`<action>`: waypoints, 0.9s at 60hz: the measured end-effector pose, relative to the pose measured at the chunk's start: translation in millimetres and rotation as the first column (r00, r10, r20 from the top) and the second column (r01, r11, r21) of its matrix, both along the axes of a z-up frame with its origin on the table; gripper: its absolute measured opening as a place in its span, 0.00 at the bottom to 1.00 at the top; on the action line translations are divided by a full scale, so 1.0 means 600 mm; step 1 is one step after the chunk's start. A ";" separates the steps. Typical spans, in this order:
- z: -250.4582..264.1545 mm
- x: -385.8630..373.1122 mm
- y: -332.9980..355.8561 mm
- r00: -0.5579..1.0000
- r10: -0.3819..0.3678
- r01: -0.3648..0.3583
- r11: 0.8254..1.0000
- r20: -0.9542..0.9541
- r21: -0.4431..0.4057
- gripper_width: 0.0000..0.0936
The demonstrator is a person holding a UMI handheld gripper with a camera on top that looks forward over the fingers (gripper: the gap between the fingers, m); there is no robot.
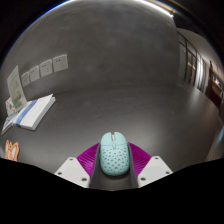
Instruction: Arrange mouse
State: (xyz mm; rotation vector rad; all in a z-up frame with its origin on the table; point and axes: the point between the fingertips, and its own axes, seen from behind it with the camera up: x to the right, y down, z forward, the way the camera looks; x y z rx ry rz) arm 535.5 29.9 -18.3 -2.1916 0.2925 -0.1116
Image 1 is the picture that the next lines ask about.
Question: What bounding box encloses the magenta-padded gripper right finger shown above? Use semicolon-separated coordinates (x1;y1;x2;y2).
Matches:
127;142;174;189

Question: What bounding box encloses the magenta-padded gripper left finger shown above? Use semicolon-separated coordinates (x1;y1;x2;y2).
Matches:
54;142;103;189

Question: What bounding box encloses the mint green perforated computer mouse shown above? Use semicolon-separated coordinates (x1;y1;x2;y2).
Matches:
99;131;130;177

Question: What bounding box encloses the orange fox-shaped mouse pad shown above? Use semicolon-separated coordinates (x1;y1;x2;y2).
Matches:
4;139;20;163

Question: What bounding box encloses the white book with blue band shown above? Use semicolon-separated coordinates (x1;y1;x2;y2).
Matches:
14;93;57;131

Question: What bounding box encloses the small white colourful-print card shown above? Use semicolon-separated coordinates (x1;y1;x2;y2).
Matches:
4;97;18;117

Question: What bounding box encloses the green food-print leaflet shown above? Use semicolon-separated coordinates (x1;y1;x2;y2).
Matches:
7;65;28;111

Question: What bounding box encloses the white ceiling light strip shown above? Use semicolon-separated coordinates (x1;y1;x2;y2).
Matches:
134;0;175;18

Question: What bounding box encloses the dark-framed glass window wall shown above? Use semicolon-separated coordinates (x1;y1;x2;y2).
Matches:
176;31;210;94

